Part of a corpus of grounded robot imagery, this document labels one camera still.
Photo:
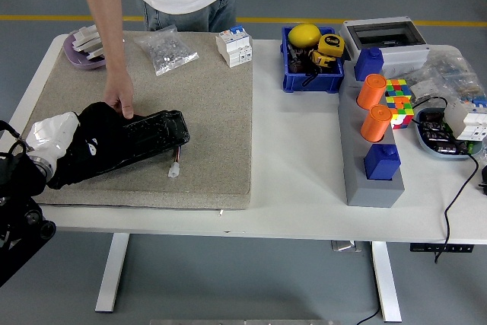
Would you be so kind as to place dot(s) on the white distribution box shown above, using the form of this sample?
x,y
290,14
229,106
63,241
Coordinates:
x,y
403,55

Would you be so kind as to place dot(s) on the yellow black tool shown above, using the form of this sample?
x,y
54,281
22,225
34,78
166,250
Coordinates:
x,y
321,58

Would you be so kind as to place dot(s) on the grey-brown mat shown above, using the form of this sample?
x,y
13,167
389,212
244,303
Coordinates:
x,y
213,112

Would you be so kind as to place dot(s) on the grey block base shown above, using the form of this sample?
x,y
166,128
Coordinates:
x,y
374,193

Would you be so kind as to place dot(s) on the white breaker assembly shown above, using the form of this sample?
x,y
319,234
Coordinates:
x,y
468,119

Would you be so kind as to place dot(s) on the colourful puzzle cube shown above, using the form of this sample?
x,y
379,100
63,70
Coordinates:
x,y
401,106

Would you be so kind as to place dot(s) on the stacked white plastic pieces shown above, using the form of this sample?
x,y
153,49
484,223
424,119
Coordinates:
x,y
87,37

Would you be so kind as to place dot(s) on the person's right hand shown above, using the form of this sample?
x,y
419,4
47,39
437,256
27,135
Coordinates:
x,y
118,89

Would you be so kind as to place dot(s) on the dark hand tool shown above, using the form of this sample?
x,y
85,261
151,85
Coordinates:
x,y
296,64

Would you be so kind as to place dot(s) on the orange cylinder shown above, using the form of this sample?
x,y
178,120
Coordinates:
x,y
375,125
371,93

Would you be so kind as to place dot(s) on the yellow tape measure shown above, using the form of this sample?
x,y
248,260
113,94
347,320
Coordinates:
x,y
331,43

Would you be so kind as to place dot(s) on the black electronic modules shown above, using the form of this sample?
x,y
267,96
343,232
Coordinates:
x,y
437,131

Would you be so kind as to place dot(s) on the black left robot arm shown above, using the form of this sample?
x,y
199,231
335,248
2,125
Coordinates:
x,y
15,195

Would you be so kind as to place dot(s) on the blue-grey bowl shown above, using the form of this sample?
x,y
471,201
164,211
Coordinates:
x,y
430,150

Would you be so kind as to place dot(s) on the black glossy panel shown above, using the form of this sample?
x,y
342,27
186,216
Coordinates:
x,y
160,131

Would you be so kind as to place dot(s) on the clear bags of parts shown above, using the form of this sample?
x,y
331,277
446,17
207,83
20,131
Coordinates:
x,y
452,70

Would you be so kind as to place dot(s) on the metal bracket under table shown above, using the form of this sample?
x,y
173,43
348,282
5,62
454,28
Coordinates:
x,y
344,246

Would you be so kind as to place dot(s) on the person's right forearm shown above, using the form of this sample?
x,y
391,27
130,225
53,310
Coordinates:
x,y
108,32

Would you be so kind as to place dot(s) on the black table control panel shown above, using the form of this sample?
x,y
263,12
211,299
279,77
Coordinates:
x,y
441,248

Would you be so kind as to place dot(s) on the blue plastic bin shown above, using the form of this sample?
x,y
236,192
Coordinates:
x,y
312,83

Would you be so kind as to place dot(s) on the black rag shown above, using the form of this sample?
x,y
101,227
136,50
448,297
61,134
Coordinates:
x,y
95,131

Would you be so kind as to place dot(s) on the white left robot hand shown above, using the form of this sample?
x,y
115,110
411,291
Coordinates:
x,y
51,134

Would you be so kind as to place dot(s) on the yellow ball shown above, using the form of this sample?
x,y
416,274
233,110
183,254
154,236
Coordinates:
x,y
303,36

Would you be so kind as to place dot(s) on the clear bag of screws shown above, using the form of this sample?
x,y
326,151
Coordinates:
x,y
167,51

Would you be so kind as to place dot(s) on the blue block with knob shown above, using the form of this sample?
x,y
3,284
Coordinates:
x,y
368,64
381,163

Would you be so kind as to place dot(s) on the purple tray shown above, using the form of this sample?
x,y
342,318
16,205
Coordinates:
x,y
76,60

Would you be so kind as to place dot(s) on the black plug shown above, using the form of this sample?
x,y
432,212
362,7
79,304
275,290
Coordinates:
x,y
484,178

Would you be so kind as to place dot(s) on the white plastic bracket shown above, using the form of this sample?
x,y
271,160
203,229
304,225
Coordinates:
x,y
97,55

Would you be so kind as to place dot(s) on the white circuit breaker blue switches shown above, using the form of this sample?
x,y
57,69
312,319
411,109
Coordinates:
x,y
233,47

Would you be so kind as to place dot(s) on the white table leg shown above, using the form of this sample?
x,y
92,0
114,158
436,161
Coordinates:
x,y
112,271
386,283

